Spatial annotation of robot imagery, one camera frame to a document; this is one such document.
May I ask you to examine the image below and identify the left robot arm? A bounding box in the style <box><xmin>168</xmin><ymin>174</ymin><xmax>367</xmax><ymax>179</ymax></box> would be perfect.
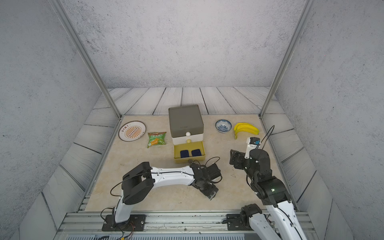
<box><xmin>102</xmin><ymin>162</ymin><xmax>223</xmax><ymax>232</ymax></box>

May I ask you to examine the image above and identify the round patterned plate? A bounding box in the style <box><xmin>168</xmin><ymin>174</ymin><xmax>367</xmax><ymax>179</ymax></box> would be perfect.
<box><xmin>118</xmin><ymin>121</ymin><xmax>147</xmax><ymax>142</ymax></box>

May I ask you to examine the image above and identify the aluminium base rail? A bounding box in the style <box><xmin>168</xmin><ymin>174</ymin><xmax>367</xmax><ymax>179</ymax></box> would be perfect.
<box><xmin>53</xmin><ymin>210</ymin><xmax>319</xmax><ymax>240</ymax></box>

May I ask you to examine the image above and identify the right frame post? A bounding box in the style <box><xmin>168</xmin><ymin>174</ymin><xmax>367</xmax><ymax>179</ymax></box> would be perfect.
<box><xmin>259</xmin><ymin>0</ymin><xmax>316</xmax><ymax>119</ymax></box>

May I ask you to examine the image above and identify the three-tier drawer cabinet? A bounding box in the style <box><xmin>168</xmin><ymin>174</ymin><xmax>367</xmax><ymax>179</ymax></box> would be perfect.
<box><xmin>169</xmin><ymin>105</ymin><xmax>206</xmax><ymax>164</ymax></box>

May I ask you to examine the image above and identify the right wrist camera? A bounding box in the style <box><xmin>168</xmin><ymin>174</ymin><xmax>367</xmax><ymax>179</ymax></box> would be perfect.
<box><xmin>245</xmin><ymin>137</ymin><xmax>260</xmax><ymax>159</ymax></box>

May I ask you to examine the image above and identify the frame post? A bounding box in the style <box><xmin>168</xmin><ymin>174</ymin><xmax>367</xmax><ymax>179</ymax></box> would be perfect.
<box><xmin>259</xmin><ymin>0</ymin><xmax>316</xmax><ymax>119</ymax></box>
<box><xmin>49</xmin><ymin>0</ymin><xmax>122</xmax><ymax>120</ymax></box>

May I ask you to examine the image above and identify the yellow banana bunch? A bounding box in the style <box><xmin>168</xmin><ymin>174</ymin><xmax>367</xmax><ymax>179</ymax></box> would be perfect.
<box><xmin>234</xmin><ymin>123</ymin><xmax>260</xmax><ymax>140</ymax></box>

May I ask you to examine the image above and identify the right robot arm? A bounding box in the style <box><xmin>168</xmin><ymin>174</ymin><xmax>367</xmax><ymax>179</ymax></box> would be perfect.
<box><xmin>230</xmin><ymin>149</ymin><xmax>306</xmax><ymax>240</ymax></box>

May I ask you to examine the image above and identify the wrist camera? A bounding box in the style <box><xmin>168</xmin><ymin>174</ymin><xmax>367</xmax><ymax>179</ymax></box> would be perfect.
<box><xmin>245</xmin><ymin>137</ymin><xmax>260</xmax><ymax>159</ymax></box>
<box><xmin>205</xmin><ymin>164</ymin><xmax>223</xmax><ymax>184</ymax></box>

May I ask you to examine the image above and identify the navy brooch box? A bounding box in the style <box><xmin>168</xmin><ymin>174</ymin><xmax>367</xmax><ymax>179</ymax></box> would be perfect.
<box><xmin>180</xmin><ymin>150</ymin><xmax>190</xmax><ymax>158</ymax></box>
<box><xmin>191</xmin><ymin>149</ymin><xmax>203</xmax><ymax>157</ymax></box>

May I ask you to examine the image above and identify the green snack bag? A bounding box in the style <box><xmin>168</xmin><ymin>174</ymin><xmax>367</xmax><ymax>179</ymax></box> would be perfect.
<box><xmin>147</xmin><ymin>132</ymin><xmax>166</xmax><ymax>148</ymax></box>

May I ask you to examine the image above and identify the blue white porcelain bowl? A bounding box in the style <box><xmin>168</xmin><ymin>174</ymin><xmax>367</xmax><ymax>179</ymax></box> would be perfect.
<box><xmin>215</xmin><ymin>119</ymin><xmax>232</xmax><ymax>133</ymax></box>

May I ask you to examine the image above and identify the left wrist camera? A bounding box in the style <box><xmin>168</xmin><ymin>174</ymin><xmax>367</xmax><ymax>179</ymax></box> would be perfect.
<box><xmin>205</xmin><ymin>164</ymin><xmax>223</xmax><ymax>184</ymax></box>

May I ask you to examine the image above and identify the left frame post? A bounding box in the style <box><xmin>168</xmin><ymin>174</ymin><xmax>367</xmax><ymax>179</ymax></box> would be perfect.
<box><xmin>49</xmin><ymin>0</ymin><xmax>122</xmax><ymax>120</ymax></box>

